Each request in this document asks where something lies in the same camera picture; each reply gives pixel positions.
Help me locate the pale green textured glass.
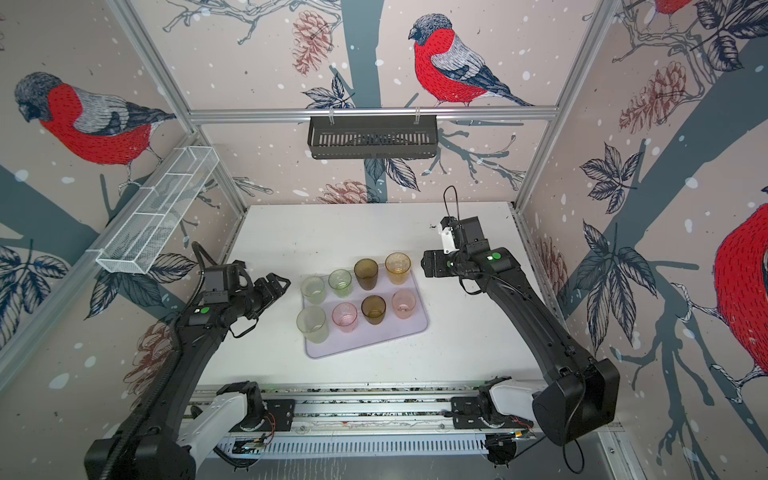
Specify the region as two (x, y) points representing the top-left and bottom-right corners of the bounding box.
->
(300, 276), (326, 305)

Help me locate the yellow clear glass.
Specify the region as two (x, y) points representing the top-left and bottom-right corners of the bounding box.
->
(385, 252), (412, 285)

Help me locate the pale green frosted tall glass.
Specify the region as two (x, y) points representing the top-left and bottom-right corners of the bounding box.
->
(296, 305), (329, 344)

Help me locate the pink frosted glass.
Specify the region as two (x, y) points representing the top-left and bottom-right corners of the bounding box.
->
(391, 289), (417, 319)

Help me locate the clear green glass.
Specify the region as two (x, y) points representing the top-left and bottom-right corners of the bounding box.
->
(328, 269), (352, 298)

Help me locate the lilac plastic tray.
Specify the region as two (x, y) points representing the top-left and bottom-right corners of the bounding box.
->
(304, 266), (429, 359)

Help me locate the brown textured tall glass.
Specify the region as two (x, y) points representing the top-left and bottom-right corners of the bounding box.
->
(354, 258), (379, 291)

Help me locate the pink clear glass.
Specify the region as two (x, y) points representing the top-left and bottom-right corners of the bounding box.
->
(332, 302), (358, 333)

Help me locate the brown textured short glass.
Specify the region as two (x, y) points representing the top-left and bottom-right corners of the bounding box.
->
(361, 295), (387, 325)

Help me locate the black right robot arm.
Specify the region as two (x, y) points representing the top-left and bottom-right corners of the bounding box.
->
(421, 216), (620, 447)

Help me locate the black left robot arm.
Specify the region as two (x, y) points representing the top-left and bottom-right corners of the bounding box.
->
(84, 261), (291, 479)

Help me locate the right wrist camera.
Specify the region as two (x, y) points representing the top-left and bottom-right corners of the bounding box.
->
(440, 216), (458, 255)

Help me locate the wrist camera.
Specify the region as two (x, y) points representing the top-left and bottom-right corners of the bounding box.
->
(202, 261), (245, 305)
(440, 216), (458, 255)

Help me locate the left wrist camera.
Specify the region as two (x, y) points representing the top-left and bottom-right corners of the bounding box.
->
(202, 261), (245, 305)

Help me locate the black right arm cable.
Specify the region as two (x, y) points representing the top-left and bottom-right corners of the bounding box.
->
(442, 184), (586, 475)

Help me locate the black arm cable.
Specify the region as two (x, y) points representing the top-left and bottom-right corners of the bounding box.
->
(442, 184), (586, 475)
(98, 241), (271, 480)

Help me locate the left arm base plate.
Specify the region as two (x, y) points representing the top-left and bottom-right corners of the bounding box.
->
(237, 399), (296, 433)

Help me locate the white wire mesh shelf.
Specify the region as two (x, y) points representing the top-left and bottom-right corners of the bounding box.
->
(96, 146), (219, 274)

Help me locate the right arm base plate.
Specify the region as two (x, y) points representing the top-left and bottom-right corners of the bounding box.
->
(447, 397), (534, 430)

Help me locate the aluminium mounting rail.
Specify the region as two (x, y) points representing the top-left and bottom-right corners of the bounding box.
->
(128, 383), (625, 436)

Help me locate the black wall basket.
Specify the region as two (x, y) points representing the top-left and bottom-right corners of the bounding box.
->
(307, 115), (438, 160)

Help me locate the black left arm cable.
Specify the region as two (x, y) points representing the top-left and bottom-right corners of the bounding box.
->
(98, 241), (271, 480)

